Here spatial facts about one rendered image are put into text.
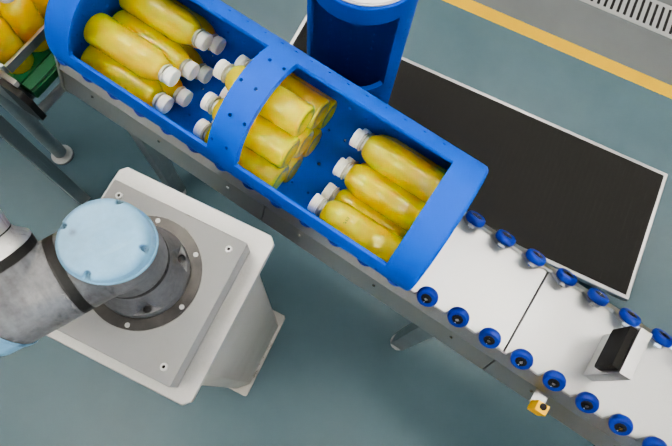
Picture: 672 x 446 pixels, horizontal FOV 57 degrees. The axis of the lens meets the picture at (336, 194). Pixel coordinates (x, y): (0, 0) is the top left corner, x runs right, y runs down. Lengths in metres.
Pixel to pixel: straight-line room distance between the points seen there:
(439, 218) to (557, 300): 0.45
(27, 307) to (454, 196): 0.67
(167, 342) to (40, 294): 0.25
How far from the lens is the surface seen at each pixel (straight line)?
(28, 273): 0.87
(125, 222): 0.85
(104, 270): 0.83
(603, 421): 1.43
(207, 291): 1.04
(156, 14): 1.35
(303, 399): 2.23
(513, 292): 1.39
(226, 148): 1.17
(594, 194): 2.43
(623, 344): 1.30
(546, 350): 1.40
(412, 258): 1.09
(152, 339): 1.04
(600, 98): 2.79
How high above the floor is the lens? 2.23
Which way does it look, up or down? 72 degrees down
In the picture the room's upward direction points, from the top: 9 degrees clockwise
